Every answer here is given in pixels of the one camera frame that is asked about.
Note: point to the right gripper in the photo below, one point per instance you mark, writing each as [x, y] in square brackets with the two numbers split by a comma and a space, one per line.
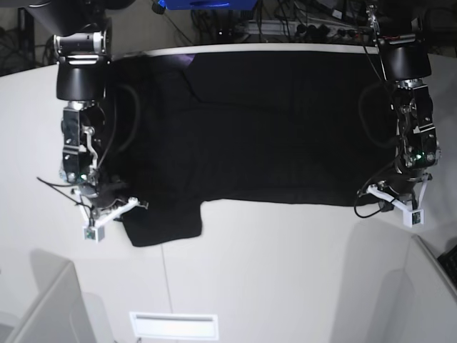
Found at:
[100, 190]

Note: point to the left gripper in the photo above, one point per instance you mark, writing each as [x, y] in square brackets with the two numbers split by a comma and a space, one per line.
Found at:
[401, 186]

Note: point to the black T-shirt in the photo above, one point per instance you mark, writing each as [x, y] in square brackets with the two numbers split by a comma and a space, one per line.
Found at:
[293, 127]

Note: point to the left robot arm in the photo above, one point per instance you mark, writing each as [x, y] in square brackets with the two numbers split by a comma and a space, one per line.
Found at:
[404, 61]

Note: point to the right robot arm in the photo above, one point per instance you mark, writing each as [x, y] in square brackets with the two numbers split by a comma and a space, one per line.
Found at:
[82, 46]

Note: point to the black keyboard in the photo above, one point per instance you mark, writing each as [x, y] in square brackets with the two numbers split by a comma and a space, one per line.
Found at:
[448, 260]

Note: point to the white partition right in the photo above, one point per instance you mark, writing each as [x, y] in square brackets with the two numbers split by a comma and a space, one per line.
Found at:
[416, 303]

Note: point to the white partition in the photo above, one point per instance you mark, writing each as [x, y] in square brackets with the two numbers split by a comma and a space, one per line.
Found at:
[416, 303]
[42, 301]

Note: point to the white partition left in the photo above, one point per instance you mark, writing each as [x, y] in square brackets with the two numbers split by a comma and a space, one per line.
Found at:
[42, 301]

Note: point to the blue box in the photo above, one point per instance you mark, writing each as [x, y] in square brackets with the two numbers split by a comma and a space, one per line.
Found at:
[176, 5]

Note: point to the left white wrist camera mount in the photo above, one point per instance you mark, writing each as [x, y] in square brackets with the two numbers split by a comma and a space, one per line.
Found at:
[412, 214]

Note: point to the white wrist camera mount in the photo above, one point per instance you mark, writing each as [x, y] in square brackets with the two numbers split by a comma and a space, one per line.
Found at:
[96, 218]
[412, 214]

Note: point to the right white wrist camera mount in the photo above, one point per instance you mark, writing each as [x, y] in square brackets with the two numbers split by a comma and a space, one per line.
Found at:
[96, 218]

